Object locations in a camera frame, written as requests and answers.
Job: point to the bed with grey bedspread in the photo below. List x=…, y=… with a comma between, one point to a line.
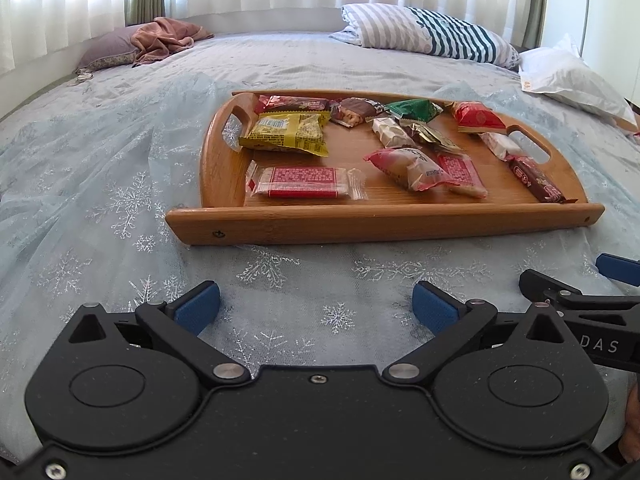
x=300, y=60

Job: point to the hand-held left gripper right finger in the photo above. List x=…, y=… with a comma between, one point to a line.
x=435, y=308

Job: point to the red white printed bar packet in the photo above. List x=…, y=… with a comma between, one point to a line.
x=290, y=104

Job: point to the brown chocolate snack packet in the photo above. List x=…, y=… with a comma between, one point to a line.
x=357, y=110

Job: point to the bright red snack packet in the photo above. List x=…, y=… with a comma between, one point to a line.
x=475, y=116

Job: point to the small clear red cracker packet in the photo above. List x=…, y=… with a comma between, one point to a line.
x=460, y=172

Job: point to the person's right hand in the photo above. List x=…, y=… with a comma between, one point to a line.
x=634, y=425

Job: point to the green snack packet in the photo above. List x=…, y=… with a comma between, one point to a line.
x=412, y=110

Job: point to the white pillow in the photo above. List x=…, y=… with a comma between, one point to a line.
x=570, y=80

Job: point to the pink crumpled cloth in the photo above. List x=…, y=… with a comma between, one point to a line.
x=165, y=37

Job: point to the purple pillow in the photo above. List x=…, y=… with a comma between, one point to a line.
x=107, y=50

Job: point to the pink bun packet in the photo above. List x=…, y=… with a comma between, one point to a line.
x=405, y=167

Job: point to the striped pillow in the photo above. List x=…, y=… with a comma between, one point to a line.
x=425, y=30

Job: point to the gold snack packet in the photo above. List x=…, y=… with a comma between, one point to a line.
x=435, y=139

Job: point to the yellow snack packet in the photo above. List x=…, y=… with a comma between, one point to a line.
x=285, y=132

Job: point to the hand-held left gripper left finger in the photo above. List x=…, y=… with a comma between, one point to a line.
x=197, y=308

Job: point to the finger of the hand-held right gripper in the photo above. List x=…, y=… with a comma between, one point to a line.
x=545, y=287
x=620, y=267

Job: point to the large clear red cracker packet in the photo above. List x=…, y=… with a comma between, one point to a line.
x=305, y=182

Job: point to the small metal trinket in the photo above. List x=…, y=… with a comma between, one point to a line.
x=84, y=77

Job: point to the dark brown red bar packet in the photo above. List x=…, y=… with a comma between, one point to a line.
x=537, y=180

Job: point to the wooden bed edge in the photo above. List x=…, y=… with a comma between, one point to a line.
x=631, y=122

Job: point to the white pink snack packet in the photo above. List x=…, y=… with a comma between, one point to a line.
x=500, y=145

